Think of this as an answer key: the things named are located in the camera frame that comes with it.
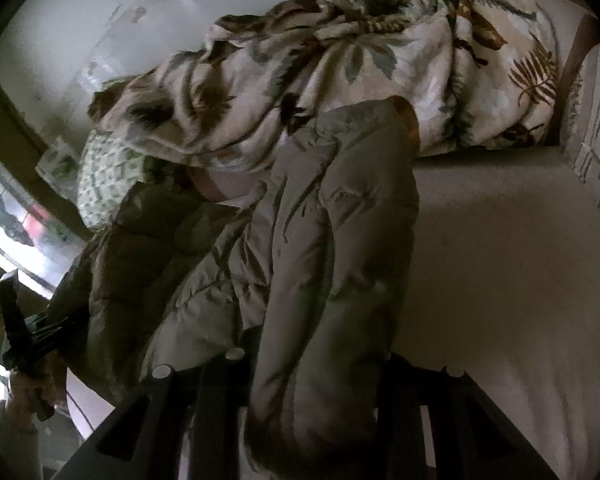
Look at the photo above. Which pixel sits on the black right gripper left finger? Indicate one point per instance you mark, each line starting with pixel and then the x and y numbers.
pixel 214 435

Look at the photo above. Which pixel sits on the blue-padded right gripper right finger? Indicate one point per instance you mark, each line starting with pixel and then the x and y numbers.
pixel 401 445

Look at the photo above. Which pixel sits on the olive green quilted jacket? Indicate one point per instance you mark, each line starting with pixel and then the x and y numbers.
pixel 317 257

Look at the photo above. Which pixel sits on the grey sleeved left forearm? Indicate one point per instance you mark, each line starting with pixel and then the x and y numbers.
pixel 19 443

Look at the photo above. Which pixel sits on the person's left hand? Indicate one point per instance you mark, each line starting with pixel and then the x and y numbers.
pixel 23 390

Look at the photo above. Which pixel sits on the light grey mattress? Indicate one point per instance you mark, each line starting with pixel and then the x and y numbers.
pixel 502 303

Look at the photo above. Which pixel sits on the green white patterned pillow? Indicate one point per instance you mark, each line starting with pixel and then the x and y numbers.
pixel 108 169

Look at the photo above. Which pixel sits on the striped floral sofa cushion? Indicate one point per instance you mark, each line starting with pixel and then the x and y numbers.
pixel 580 132

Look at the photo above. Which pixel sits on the leaf-print beige blanket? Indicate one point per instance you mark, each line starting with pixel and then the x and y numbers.
pixel 477 72

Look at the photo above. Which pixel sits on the window with frame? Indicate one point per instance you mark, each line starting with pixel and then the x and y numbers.
pixel 32 241

